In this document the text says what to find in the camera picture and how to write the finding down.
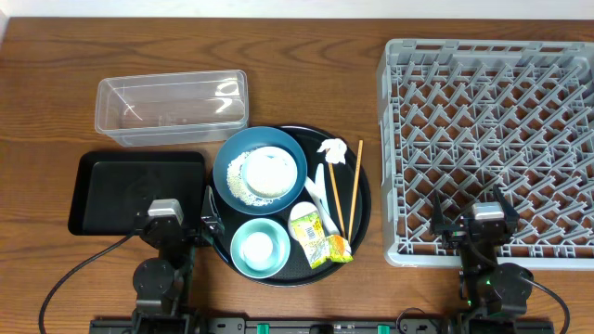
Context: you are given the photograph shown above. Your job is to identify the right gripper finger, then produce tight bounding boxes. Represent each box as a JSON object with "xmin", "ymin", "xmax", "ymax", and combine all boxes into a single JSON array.
[
  {"xmin": 493, "ymin": 186, "xmax": 520, "ymax": 232},
  {"xmin": 430, "ymin": 191, "xmax": 453, "ymax": 236}
]

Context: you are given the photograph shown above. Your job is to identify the small light blue cup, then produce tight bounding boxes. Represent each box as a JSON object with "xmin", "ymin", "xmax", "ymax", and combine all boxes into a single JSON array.
[{"xmin": 241, "ymin": 232, "xmax": 274, "ymax": 271}]

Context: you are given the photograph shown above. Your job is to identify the yellow green snack wrapper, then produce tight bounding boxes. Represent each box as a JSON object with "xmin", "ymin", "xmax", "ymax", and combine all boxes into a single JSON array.
[{"xmin": 290, "ymin": 212, "xmax": 354, "ymax": 269}]

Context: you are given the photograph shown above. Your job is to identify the white tissue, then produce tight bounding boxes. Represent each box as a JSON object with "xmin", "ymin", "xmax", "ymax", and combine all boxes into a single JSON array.
[{"xmin": 317, "ymin": 138, "xmax": 348, "ymax": 164}]

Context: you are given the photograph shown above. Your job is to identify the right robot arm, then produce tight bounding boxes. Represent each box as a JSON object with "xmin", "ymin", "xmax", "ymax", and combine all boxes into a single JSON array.
[{"xmin": 430, "ymin": 186, "xmax": 533, "ymax": 333}]

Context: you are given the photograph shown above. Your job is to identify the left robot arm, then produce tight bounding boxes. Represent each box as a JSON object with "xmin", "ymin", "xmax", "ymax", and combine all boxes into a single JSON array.
[{"xmin": 130, "ymin": 186, "xmax": 224, "ymax": 334}]

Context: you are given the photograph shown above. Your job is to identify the grey dishwasher rack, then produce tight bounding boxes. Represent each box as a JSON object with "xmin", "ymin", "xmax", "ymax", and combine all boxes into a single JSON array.
[{"xmin": 377, "ymin": 39, "xmax": 593, "ymax": 271}]

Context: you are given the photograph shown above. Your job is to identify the clear plastic waste bin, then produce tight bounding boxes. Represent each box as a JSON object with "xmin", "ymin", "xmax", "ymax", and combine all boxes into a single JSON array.
[{"xmin": 95, "ymin": 70, "xmax": 249, "ymax": 147}]

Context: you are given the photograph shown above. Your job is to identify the spilled rice grains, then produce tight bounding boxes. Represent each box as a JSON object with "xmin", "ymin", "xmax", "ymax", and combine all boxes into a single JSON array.
[{"xmin": 226, "ymin": 150, "xmax": 273, "ymax": 207}]

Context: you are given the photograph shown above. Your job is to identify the black rectangular tray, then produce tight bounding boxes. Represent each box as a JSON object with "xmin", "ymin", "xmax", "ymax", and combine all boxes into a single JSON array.
[{"xmin": 68, "ymin": 151, "xmax": 206, "ymax": 236}]

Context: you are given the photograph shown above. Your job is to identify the light blue rice bowl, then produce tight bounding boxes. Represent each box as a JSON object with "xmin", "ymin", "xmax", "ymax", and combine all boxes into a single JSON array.
[{"xmin": 241, "ymin": 146, "xmax": 298, "ymax": 199}]

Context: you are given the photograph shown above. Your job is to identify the round black serving tray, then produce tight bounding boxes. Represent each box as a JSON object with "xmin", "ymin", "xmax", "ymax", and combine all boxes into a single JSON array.
[{"xmin": 210, "ymin": 125, "xmax": 371, "ymax": 287}]

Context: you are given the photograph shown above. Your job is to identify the dark blue plate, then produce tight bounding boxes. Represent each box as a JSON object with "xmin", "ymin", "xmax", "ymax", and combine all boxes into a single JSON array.
[{"xmin": 212, "ymin": 125, "xmax": 308, "ymax": 215}]

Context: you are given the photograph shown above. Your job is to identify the white plastic spoon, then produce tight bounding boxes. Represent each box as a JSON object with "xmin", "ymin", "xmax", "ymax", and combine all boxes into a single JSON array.
[{"xmin": 304, "ymin": 177, "xmax": 340, "ymax": 235}]

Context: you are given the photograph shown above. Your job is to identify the right wooden chopstick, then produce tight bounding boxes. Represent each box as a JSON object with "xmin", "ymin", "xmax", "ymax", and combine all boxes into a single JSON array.
[{"xmin": 348, "ymin": 139, "xmax": 364, "ymax": 243}]

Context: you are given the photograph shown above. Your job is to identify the wooden chopstick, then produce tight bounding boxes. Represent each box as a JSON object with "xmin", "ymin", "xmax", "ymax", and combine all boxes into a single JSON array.
[
  {"xmin": 348, "ymin": 139, "xmax": 364, "ymax": 243},
  {"xmin": 328, "ymin": 163, "xmax": 345, "ymax": 237}
]

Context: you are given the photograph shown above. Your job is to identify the left wooden chopstick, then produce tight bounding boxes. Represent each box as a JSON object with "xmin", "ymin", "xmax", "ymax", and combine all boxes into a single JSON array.
[{"xmin": 328, "ymin": 163, "xmax": 345, "ymax": 237}]

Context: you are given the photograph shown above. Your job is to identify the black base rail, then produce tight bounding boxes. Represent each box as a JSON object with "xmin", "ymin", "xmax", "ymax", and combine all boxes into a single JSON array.
[{"xmin": 88, "ymin": 316, "xmax": 556, "ymax": 334}]

